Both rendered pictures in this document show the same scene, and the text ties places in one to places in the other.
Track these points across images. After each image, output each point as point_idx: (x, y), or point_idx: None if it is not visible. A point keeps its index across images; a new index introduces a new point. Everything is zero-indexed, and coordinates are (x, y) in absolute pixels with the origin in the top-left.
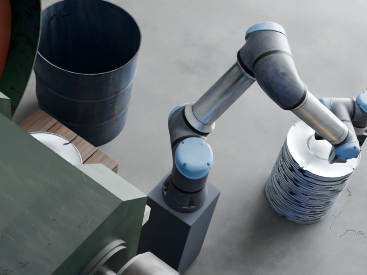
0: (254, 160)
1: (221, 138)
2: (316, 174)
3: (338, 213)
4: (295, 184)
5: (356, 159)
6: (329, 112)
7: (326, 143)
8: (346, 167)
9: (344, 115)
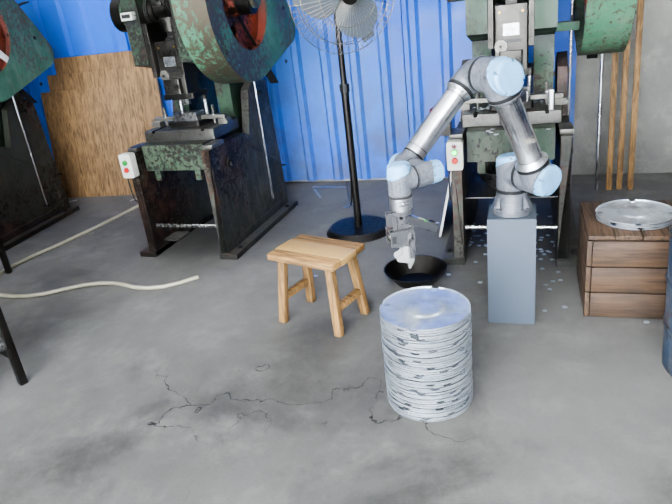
0: (502, 405)
1: (559, 410)
2: (418, 287)
3: (377, 396)
4: None
5: (383, 311)
6: (426, 118)
7: (423, 309)
8: (391, 303)
9: (414, 159)
